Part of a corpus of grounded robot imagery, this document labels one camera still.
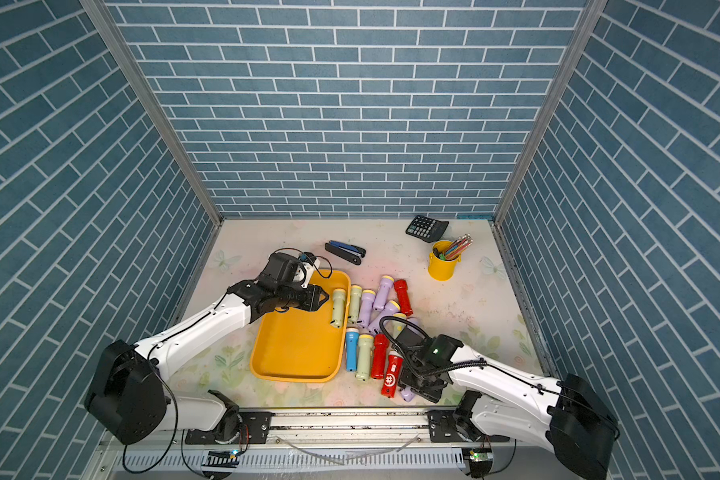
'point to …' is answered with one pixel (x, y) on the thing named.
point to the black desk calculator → (427, 228)
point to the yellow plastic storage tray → (303, 346)
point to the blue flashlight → (351, 345)
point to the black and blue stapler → (349, 253)
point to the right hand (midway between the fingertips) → (407, 392)
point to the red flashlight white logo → (394, 363)
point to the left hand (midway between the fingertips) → (330, 297)
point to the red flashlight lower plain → (379, 354)
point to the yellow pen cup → (439, 268)
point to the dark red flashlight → (404, 297)
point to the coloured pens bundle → (458, 245)
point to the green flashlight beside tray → (355, 303)
